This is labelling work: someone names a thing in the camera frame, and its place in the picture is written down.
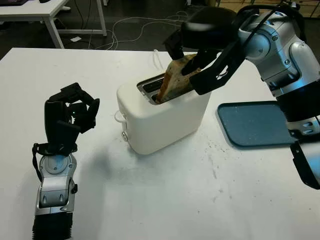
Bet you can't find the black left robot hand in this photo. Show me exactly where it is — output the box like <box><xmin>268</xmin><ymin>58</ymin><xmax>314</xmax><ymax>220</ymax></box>
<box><xmin>44</xmin><ymin>81</ymin><xmax>100</xmax><ymax>151</ymax></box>

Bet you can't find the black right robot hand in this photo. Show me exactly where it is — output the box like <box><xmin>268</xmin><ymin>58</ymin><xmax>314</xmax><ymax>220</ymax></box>
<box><xmin>162</xmin><ymin>6</ymin><xmax>237</xmax><ymax>76</ymax></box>

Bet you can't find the brown bread slice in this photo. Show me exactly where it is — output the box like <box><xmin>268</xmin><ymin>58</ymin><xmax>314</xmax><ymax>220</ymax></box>
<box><xmin>156</xmin><ymin>53</ymin><xmax>202</xmax><ymax>105</ymax></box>

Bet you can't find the white toaster lever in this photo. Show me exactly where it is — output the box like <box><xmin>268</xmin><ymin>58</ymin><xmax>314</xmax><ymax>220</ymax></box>
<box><xmin>114</xmin><ymin>111</ymin><xmax>127</xmax><ymax>124</ymax></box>

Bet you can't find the cream white two-slot toaster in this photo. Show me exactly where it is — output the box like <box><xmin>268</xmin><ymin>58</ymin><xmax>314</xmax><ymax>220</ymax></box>
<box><xmin>116</xmin><ymin>72</ymin><xmax>213</xmax><ymax>155</ymax></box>

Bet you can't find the blue plastic tray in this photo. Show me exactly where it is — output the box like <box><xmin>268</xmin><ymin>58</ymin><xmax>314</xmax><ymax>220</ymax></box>
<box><xmin>216</xmin><ymin>101</ymin><xmax>296</xmax><ymax>148</ymax></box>

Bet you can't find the white office desk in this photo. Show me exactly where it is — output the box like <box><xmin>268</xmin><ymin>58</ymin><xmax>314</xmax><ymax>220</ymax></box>
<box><xmin>0</xmin><ymin>0</ymin><xmax>108</xmax><ymax>50</ymax></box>

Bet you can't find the black keyboard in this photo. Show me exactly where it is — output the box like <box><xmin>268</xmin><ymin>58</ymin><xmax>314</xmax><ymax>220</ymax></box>
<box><xmin>0</xmin><ymin>0</ymin><xmax>28</xmax><ymax>6</ymax></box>

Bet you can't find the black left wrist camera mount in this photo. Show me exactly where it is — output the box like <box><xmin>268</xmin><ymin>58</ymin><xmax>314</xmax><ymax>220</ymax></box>
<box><xmin>56</xmin><ymin>119</ymin><xmax>81</xmax><ymax>151</ymax></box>

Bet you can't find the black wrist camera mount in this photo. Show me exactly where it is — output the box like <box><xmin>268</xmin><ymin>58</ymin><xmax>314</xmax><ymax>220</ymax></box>
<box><xmin>56</xmin><ymin>119</ymin><xmax>81</xmax><ymax>151</ymax></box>
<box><xmin>189</xmin><ymin>41</ymin><xmax>251</xmax><ymax>96</ymax></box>

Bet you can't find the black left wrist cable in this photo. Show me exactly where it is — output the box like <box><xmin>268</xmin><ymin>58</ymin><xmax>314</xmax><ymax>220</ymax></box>
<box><xmin>31</xmin><ymin>142</ymin><xmax>43</xmax><ymax>181</ymax></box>

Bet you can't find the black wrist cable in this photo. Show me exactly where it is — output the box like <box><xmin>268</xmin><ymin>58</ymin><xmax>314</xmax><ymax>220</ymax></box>
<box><xmin>31</xmin><ymin>142</ymin><xmax>43</xmax><ymax>181</ymax></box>
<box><xmin>237</xmin><ymin>3</ymin><xmax>308</xmax><ymax>51</ymax></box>

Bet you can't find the white floor cable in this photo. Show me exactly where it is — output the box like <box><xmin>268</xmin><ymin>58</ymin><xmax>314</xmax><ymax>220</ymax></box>
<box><xmin>108</xmin><ymin>12</ymin><xmax>191</xmax><ymax>51</ymax></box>

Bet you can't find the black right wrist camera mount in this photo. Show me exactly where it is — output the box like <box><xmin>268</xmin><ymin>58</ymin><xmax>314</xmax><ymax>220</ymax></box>
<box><xmin>189</xmin><ymin>41</ymin><xmax>251</xmax><ymax>96</ymax></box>

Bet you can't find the white toaster power cord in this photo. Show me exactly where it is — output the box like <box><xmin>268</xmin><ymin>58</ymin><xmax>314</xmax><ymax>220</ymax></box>
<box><xmin>151</xmin><ymin>49</ymin><xmax>163</xmax><ymax>73</ymax></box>

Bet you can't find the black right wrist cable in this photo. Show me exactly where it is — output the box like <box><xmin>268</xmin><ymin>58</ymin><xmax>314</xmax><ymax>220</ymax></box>
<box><xmin>237</xmin><ymin>3</ymin><xmax>308</xmax><ymax>51</ymax></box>

